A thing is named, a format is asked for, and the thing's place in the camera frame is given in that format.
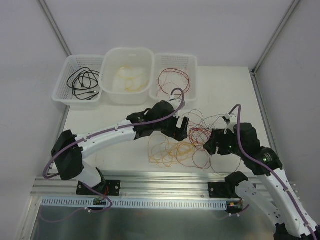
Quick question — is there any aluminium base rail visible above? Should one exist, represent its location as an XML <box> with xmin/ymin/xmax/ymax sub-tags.
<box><xmin>32</xmin><ymin>169</ymin><xmax>271</xmax><ymax>201</ymax></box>

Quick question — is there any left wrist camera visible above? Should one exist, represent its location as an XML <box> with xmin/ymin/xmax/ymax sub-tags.
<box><xmin>168</xmin><ymin>95</ymin><xmax>185</xmax><ymax>119</ymax></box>

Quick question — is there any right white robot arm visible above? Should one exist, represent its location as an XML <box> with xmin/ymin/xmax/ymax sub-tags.
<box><xmin>203</xmin><ymin>123</ymin><xmax>320</xmax><ymax>240</ymax></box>

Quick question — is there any thick black usb cable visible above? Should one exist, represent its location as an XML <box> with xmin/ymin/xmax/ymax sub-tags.
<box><xmin>66</xmin><ymin>66</ymin><xmax>101</xmax><ymax>91</ymax></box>

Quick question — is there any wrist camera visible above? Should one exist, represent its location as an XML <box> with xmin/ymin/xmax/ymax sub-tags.
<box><xmin>222</xmin><ymin>113</ymin><xmax>238</xmax><ymax>135</ymax></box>
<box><xmin>168</xmin><ymin>95</ymin><xmax>185</xmax><ymax>119</ymax></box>

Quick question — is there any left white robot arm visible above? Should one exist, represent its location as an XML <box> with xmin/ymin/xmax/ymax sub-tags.
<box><xmin>51</xmin><ymin>99</ymin><xmax>189</xmax><ymax>195</ymax></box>

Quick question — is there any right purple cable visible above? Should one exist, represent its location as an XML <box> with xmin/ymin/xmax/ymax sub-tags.
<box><xmin>228</xmin><ymin>103</ymin><xmax>320</xmax><ymax>240</ymax></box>

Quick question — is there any right aluminium frame post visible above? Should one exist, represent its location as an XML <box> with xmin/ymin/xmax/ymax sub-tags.
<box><xmin>251</xmin><ymin>0</ymin><xmax>302</xmax><ymax>76</ymax></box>

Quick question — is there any left aluminium frame post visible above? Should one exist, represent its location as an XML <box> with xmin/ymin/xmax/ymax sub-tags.
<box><xmin>36</xmin><ymin>0</ymin><xmax>72</xmax><ymax>57</ymax></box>

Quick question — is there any right white perforated basket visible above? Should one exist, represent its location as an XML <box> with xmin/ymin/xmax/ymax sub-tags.
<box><xmin>149</xmin><ymin>53</ymin><xmax>198</xmax><ymax>109</ymax></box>

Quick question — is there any left white perforated basket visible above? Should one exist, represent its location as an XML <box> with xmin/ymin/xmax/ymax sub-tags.
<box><xmin>52</xmin><ymin>54</ymin><xmax>104</xmax><ymax>107</ymax></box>

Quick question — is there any aluminium frame post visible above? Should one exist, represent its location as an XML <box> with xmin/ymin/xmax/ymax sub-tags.
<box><xmin>251</xmin><ymin>0</ymin><xmax>302</xmax><ymax>76</ymax></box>
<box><xmin>36</xmin><ymin>0</ymin><xmax>72</xmax><ymax>57</ymax></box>

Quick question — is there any middle white plastic tub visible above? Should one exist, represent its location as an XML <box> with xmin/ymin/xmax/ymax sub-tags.
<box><xmin>98</xmin><ymin>47</ymin><xmax>155</xmax><ymax>105</ymax></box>

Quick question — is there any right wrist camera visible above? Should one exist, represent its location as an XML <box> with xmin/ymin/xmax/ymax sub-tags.
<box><xmin>222</xmin><ymin>113</ymin><xmax>238</xmax><ymax>135</ymax></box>

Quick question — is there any white slotted cable duct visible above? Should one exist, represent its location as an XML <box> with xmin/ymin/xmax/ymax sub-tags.
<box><xmin>41</xmin><ymin>197</ymin><xmax>227</xmax><ymax>211</ymax></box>

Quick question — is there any red wire in basket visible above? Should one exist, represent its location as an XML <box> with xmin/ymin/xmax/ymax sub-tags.
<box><xmin>156</xmin><ymin>68</ymin><xmax>191</xmax><ymax>98</ymax></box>

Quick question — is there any white perforated basket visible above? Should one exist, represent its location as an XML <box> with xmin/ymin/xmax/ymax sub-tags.
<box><xmin>52</xmin><ymin>54</ymin><xmax>104</xmax><ymax>107</ymax></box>
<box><xmin>149</xmin><ymin>53</ymin><xmax>198</xmax><ymax>109</ymax></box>

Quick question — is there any yellow wire in tub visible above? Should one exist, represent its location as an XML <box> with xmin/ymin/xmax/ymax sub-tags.
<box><xmin>115</xmin><ymin>65</ymin><xmax>148</xmax><ymax>92</ymax></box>

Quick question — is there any red thin wire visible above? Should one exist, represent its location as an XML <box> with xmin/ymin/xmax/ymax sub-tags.
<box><xmin>174</xmin><ymin>108</ymin><xmax>241</xmax><ymax>176</ymax></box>

